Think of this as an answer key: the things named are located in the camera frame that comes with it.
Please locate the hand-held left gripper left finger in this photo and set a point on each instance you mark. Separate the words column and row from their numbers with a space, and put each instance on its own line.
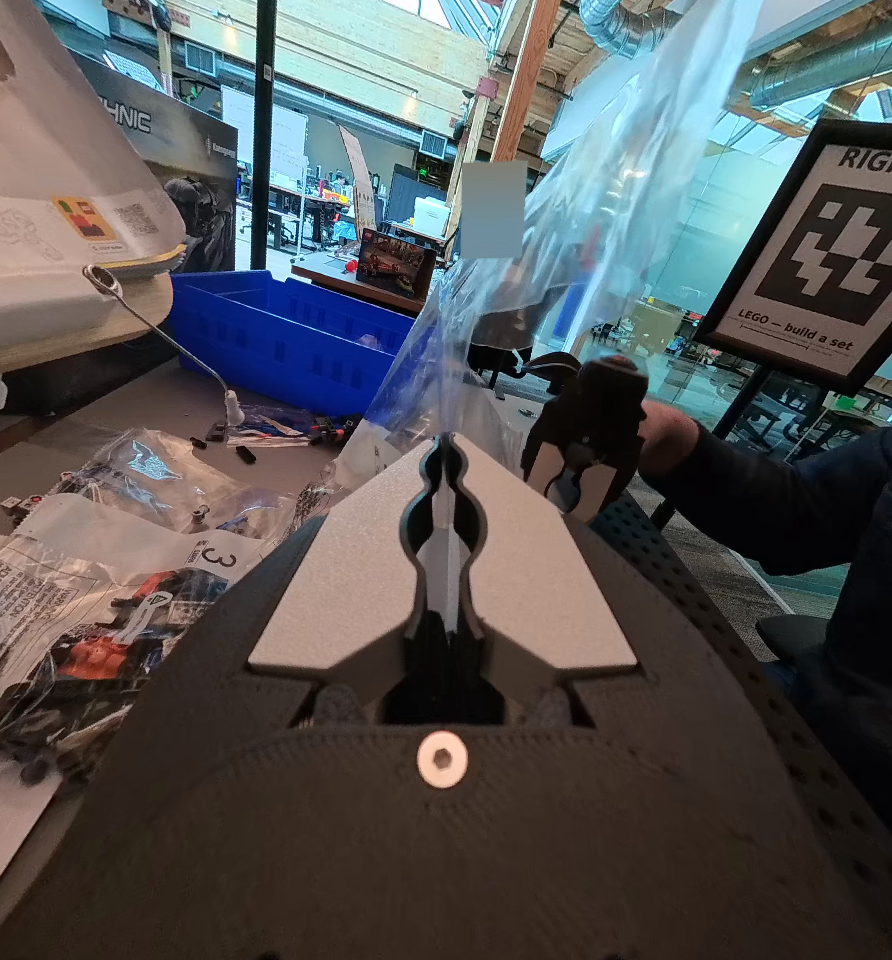
column 326, row 600

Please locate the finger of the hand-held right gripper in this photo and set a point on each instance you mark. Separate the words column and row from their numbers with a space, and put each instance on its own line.
column 599, row 491
column 545, row 471

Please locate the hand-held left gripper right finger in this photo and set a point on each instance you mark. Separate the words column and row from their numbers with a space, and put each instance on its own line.
column 558, row 600

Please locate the clear plastic bag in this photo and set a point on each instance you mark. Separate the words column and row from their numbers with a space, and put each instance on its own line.
column 603, row 187

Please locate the person's right forearm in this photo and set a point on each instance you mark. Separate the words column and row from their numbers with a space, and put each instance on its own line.
column 753, row 495

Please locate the small black orange lego assembly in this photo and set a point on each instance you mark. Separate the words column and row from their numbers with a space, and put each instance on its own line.
column 333, row 431

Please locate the dark grey lego piece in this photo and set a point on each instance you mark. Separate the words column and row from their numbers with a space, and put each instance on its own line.
column 217, row 432

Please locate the large white-label lego parts bag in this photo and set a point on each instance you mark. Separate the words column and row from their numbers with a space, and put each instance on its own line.
column 78, row 600

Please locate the small lego set box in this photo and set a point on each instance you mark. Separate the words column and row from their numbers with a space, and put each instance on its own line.
column 397, row 262

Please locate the grey lego piece with red pin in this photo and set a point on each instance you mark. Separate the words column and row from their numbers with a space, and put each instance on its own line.
column 24, row 510

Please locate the black lego set box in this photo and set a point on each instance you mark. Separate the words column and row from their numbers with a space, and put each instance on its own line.
column 190, row 150

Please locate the lego instruction booklet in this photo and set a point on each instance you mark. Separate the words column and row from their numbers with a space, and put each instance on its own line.
column 40, row 150

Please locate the person's right hand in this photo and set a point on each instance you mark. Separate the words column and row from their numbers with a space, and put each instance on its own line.
column 667, row 439

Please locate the black office chair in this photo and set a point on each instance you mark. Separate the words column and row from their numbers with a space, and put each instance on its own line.
column 558, row 367

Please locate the black sign stand pole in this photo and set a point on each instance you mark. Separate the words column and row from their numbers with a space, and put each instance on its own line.
column 738, row 405

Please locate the black perforated board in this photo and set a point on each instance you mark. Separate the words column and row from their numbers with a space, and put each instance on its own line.
column 723, row 645

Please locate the black framed marker sign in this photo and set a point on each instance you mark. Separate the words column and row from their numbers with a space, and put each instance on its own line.
column 761, row 330

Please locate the small bag of blue parts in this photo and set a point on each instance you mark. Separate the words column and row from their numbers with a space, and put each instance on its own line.
column 273, row 427

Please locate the clear bag of pale parts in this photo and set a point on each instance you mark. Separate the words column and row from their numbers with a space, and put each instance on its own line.
column 153, row 472

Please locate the blue plastic bin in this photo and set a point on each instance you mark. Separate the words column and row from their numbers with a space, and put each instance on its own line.
column 265, row 337

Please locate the wooden office desk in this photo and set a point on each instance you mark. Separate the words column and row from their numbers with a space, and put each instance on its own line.
column 326, row 274

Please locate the brown cardboard sheet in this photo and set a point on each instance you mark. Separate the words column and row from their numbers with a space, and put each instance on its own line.
column 357, row 180

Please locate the black steel column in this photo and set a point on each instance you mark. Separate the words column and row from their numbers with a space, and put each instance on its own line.
column 263, row 135

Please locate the white board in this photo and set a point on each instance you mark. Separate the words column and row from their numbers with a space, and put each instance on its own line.
column 265, row 127

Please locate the wooden post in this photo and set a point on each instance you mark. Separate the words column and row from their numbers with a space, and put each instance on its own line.
column 528, row 75

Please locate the silver ventilation duct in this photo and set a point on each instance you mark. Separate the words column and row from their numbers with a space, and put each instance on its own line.
column 626, row 26
column 828, row 67

